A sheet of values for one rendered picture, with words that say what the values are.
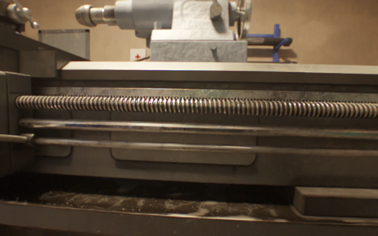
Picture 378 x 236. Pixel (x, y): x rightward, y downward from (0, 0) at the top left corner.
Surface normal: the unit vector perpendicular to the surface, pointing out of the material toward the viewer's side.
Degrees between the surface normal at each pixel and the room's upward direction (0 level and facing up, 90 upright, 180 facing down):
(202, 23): 66
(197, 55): 90
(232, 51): 90
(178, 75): 90
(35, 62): 90
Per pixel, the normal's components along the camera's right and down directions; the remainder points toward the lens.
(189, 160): -0.07, 0.08
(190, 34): -0.05, -0.40
